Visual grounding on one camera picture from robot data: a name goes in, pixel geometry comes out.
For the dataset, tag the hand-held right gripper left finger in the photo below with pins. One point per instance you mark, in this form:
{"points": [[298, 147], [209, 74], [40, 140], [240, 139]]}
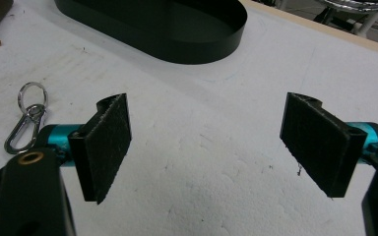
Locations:
{"points": [[101, 150]]}

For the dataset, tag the chrome stool base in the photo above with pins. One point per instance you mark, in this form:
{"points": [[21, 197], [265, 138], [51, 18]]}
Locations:
{"points": [[357, 13]]}

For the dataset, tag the silver carabiner keyring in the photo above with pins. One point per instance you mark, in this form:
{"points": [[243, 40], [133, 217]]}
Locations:
{"points": [[28, 118]]}

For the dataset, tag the black oval tray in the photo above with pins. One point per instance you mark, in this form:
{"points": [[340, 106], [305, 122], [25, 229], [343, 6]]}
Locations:
{"points": [[164, 29]]}

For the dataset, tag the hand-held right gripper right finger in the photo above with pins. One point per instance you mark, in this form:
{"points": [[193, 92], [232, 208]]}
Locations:
{"points": [[318, 144]]}

